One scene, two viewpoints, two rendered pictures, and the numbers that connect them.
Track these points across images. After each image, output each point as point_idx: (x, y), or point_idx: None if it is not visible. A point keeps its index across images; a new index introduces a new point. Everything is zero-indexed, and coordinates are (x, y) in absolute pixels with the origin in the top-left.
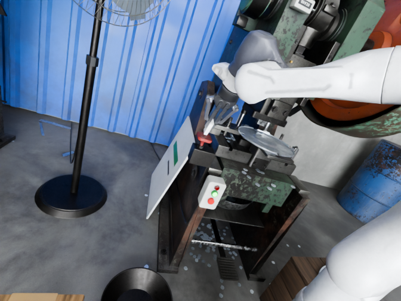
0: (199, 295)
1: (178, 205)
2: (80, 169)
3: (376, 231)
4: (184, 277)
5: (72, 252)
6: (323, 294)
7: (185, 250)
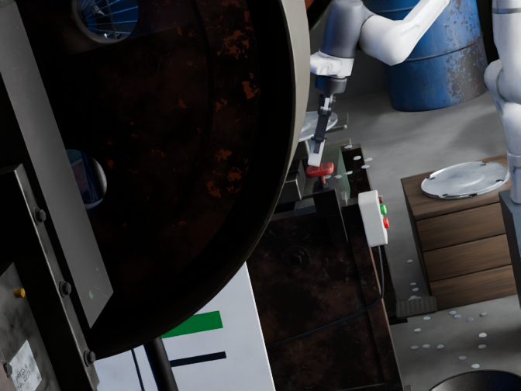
0: (445, 367)
1: (298, 353)
2: None
3: (515, 57)
4: (416, 385)
5: None
6: None
7: (394, 346)
